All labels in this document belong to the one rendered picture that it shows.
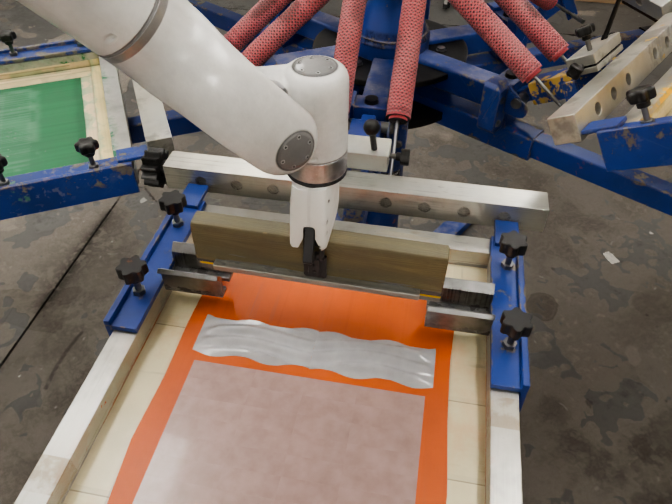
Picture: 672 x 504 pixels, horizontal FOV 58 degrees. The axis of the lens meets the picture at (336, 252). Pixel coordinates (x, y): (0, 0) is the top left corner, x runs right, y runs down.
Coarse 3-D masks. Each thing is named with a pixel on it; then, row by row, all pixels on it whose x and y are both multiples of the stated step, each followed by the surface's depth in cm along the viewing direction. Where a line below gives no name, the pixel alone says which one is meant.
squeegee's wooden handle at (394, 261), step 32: (192, 224) 83; (224, 224) 82; (256, 224) 82; (288, 224) 83; (224, 256) 86; (256, 256) 85; (288, 256) 84; (352, 256) 81; (384, 256) 80; (416, 256) 79; (448, 256) 79; (416, 288) 83
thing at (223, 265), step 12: (216, 264) 86; (228, 264) 86; (240, 264) 86; (252, 264) 86; (264, 276) 85; (276, 276) 85; (288, 276) 84; (300, 276) 84; (348, 288) 84; (360, 288) 83; (372, 288) 83; (384, 288) 83; (396, 288) 83; (408, 288) 83
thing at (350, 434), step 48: (336, 288) 99; (384, 336) 92; (432, 336) 92; (336, 384) 86; (384, 384) 86; (336, 432) 80; (384, 432) 80; (432, 432) 80; (288, 480) 76; (336, 480) 76; (384, 480) 76; (432, 480) 76
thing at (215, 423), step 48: (240, 288) 99; (288, 288) 99; (192, 336) 92; (192, 384) 86; (240, 384) 86; (288, 384) 86; (144, 432) 80; (192, 432) 80; (240, 432) 80; (288, 432) 80; (144, 480) 76; (192, 480) 76; (240, 480) 76
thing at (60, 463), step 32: (352, 224) 105; (480, 256) 101; (128, 352) 86; (96, 384) 82; (64, 416) 78; (96, 416) 79; (512, 416) 78; (64, 448) 75; (512, 448) 75; (32, 480) 72; (64, 480) 73; (512, 480) 72
